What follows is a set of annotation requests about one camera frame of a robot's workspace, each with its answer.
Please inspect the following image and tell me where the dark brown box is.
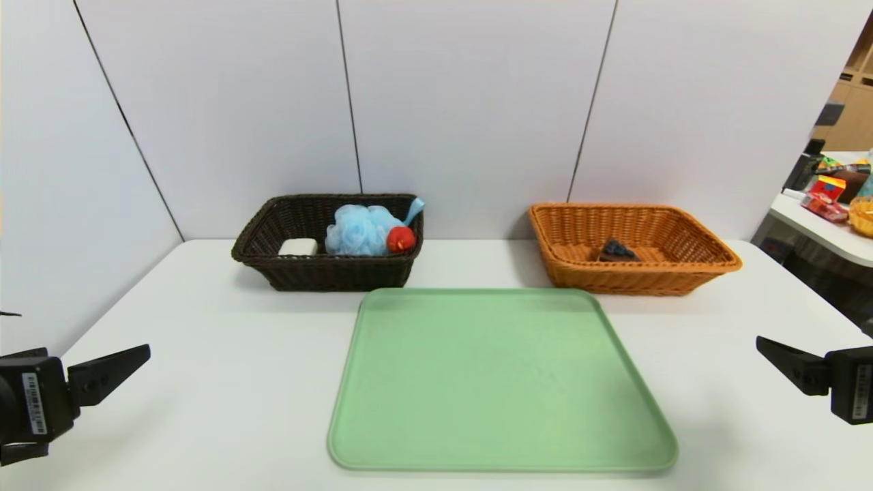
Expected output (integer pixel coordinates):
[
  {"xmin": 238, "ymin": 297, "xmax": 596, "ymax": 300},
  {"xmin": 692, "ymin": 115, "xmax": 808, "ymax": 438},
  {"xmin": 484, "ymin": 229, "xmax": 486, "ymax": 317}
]
[{"xmin": 824, "ymin": 167, "xmax": 870, "ymax": 204}]

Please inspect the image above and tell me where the orange wicker basket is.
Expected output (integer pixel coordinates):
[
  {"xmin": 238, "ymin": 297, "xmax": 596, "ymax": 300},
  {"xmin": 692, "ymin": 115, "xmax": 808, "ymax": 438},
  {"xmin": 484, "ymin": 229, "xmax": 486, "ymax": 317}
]
[{"xmin": 529, "ymin": 203, "xmax": 743, "ymax": 297}]

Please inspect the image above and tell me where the wooden shelf cabinet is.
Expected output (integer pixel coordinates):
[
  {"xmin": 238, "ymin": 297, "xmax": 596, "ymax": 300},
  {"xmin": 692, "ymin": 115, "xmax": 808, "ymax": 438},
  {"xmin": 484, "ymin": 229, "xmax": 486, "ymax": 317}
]
[{"xmin": 812, "ymin": 7, "xmax": 873, "ymax": 152}]

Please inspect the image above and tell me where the red colourful small box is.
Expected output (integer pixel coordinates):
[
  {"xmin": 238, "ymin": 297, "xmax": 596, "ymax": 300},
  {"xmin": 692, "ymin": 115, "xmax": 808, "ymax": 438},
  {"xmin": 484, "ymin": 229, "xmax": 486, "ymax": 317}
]
[{"xmin": 808, "ymin": 175, "xmax": 846, "ymax": 203}]

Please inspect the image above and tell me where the yellow woven bowl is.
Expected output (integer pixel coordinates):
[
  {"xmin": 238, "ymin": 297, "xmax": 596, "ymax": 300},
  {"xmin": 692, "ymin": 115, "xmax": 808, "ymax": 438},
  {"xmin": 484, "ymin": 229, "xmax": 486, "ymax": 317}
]
[{"xmin": 848, "ymin": 197, "xmax": 873, "ymax": 239}]

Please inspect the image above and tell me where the light blue mesh loofah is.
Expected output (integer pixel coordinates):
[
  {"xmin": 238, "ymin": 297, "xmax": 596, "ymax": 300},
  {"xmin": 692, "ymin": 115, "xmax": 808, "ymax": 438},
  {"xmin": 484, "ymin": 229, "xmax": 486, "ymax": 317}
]
[{"xmin": 325, "ymin": 196, "xmax": 426, "ymax": 257}]

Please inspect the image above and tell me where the white side table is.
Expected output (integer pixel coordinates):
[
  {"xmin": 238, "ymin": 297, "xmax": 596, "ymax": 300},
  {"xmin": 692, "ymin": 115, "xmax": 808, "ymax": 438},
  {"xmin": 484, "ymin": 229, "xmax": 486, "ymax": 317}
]
[{"xmin": 767, "ymin": 153, "xmax": 873, "ymax": 268}]

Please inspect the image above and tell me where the black upright device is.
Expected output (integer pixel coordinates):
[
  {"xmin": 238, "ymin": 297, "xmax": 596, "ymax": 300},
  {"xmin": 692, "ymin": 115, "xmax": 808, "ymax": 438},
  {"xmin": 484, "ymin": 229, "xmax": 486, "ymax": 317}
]
[{"xmin": 782, "ymin": 139, "xmax": 826, "ymax": 193}]

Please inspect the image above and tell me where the chocolate blueberry cake slice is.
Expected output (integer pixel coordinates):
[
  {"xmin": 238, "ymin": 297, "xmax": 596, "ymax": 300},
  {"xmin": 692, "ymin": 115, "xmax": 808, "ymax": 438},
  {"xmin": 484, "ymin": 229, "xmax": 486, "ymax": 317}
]
[{"xmin": 598, "ymin": 238, "xmax": 642, "ymax": 263}]

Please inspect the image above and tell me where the light green plastic tray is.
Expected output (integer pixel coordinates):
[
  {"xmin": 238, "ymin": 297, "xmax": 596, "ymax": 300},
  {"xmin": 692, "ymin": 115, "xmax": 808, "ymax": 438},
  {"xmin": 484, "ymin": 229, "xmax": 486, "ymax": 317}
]
[{"xmin": 327, "ymin": 287, "xmax": 679, "ymax": 473}]

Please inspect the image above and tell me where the red plastic packet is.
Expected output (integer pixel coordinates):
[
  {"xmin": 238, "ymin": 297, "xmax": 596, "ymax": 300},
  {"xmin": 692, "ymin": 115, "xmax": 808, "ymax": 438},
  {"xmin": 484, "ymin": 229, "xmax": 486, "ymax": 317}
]
[{"xmin": 802, "ymin": 196, "xmax": 850, "ymax": 224}]

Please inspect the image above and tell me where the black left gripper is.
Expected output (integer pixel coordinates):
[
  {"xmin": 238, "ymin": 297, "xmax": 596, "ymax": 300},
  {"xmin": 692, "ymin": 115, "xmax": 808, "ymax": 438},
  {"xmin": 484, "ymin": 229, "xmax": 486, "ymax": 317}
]
[{"xmin": 0, "ymin": 344, "xmax": 151, "ymax": 445}]

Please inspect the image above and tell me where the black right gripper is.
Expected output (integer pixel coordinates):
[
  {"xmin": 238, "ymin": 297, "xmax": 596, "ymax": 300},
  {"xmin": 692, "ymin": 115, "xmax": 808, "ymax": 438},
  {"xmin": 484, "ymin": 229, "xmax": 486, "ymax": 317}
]
[{"xmin": 756, "ymin": 336, "xmax": 873, "ymax": 426}]

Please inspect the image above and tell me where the dark brown wicker basket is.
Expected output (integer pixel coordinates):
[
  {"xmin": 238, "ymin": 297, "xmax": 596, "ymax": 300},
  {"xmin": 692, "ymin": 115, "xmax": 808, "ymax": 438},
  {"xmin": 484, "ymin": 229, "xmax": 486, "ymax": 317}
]
[{"xmin": 231, "ymin": 193, "xmax": 425, "ymax": 293}]

